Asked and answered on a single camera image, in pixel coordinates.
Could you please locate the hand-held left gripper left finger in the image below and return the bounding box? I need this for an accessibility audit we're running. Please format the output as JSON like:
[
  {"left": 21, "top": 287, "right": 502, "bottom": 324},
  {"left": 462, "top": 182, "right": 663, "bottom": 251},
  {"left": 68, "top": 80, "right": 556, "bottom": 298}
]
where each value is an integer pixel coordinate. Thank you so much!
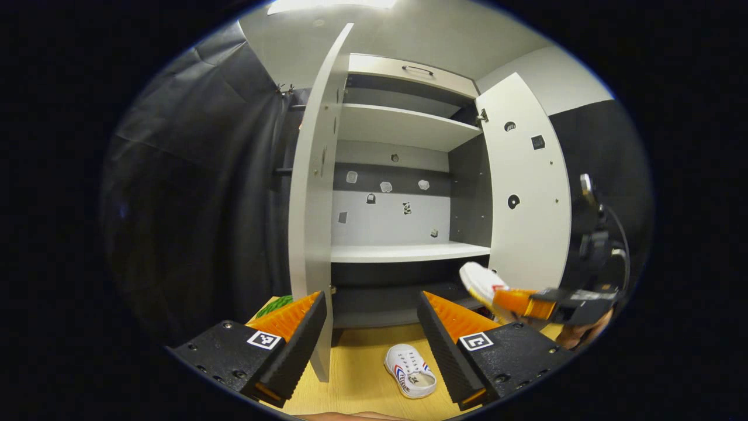
[{"left": 168, "top": 291, "right": 328, "bottom": 409}]

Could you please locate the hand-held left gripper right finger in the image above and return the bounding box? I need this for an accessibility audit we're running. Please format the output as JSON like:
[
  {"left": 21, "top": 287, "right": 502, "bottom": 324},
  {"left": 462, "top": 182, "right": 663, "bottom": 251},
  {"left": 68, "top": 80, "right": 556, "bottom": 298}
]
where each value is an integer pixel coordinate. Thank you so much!
[{"left": 417, "top": 291, "right": 576, "bottom": 411}]

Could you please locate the white sneaker shoe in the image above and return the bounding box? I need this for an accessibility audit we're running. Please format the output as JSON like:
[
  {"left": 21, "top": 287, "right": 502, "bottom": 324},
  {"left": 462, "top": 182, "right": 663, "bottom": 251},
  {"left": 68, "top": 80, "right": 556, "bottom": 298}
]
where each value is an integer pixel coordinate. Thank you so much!
[
  {"left": 459, "top": 261, "right": 518, "bottom": 322},
  {"left": 384, "top": 344, "right": 438, "bottom": 400}
]

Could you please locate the white cabinet door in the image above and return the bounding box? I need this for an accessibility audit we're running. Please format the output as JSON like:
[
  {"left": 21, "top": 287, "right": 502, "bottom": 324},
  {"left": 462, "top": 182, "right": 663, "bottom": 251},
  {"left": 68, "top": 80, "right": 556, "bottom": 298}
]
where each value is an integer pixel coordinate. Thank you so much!
[
  {"left": 288, "top": 23, "right": 355, "bottom": 384},
  {"left": 475, "top": 73, "right": 572, "bottom": 293}
]

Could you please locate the white cabinet drawer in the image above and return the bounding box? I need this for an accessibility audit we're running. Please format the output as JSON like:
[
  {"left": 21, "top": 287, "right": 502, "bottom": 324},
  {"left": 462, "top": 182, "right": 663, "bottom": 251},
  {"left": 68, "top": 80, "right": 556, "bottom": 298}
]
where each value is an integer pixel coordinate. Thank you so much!
[{"left": 348, "top": 54, "right": 480, "bottom": 99}]

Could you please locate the green striped plush toy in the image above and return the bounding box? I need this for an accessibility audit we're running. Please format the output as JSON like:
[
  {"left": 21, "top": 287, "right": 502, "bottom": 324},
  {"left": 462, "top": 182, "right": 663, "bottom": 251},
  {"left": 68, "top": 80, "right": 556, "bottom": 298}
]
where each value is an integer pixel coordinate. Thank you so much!
[{"left": 255, "top": 295, "right": 293, "bottom": 320}]

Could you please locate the black cable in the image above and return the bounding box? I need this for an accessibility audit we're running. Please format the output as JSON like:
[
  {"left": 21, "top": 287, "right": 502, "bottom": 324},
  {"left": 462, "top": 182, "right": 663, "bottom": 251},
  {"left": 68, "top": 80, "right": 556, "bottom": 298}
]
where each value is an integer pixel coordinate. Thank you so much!
[{"left": 602, "top": 205, "right": 632, "bottom": 290}]

